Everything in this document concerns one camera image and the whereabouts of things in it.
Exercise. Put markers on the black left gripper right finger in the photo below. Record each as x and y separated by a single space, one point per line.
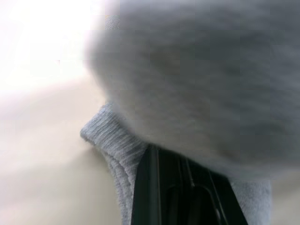
218 201

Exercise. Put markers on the grey ribbed sock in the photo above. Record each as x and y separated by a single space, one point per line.
187 82
123 185

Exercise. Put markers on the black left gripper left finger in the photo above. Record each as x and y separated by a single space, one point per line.
154 187

